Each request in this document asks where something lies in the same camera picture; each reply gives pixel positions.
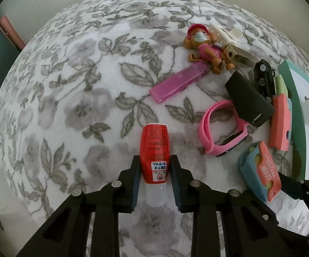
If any pale green case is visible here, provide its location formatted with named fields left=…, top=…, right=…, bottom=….
left=274, top=74, right=289, bottom=97

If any pink translucent lighter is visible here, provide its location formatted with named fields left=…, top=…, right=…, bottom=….
left=149, top=61, right=210, bottom=104

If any black charger adapter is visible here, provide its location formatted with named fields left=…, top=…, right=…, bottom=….
left=224, top=71, right=275, bottom=127

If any green-edged white tray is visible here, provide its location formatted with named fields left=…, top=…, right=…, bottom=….
left=278, top=60, right=309, bottom=180

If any red label bottle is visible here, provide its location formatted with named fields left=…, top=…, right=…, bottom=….
left=139, top=123, right=171, bottom=207

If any pink toy dog figure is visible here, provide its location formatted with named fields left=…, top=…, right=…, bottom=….
left=183, top=24, right=235, bottom=74

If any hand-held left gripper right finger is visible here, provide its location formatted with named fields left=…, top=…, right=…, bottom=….
left=170, top=155, right=302, bottom=257

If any black toy car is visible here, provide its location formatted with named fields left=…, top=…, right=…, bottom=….
left=253, top=59, right=276, bottom=103

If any pink smartwatch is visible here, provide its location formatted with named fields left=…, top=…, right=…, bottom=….
left=199, top=100, right=248, bottom=157

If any plain coral blue case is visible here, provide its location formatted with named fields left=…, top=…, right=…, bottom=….
left=268, top=94, right=293, bottom=150

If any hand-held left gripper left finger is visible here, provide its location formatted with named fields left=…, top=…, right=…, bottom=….
left=16, top=155, right=141, bottom=257

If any cream hair claw clip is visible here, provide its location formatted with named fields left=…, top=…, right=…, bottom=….
left=209, top=23, right=243, bottom=45

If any grey floral blanket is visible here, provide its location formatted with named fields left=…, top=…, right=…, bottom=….
left=0, top=0, right=309, bottom=257

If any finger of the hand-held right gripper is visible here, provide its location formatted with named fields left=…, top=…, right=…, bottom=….
left=278, top=173, right=309, bottom=201

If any gold lighter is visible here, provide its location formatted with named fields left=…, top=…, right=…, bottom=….
left=222, top=43, right=259, bottom=67

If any pink board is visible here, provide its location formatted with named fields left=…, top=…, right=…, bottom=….
left=0, top=15, right=26, bottom=51

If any printed coral blue case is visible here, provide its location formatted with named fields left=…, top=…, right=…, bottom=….
left=238, top=140, right=282, bottom=203

